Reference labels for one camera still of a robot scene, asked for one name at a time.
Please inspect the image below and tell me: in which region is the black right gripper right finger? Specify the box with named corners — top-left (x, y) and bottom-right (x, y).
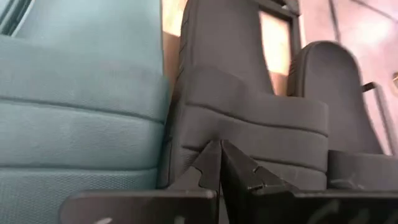
top-left (220, 139), bottom-right (398, 224)

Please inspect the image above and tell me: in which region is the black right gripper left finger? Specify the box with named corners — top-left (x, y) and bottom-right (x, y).
top-left (58, 139), bottom-right (222, 224)

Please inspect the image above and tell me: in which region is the teal rubber slide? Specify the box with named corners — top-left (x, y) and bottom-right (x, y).
top-left (0, 0), bottom-right (170, 224)

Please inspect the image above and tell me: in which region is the black rubber slide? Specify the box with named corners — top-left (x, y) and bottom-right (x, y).
top-left (158, 0), bottom-right (330, 192)
top-left (287, 40), bottom-right (398, 190)

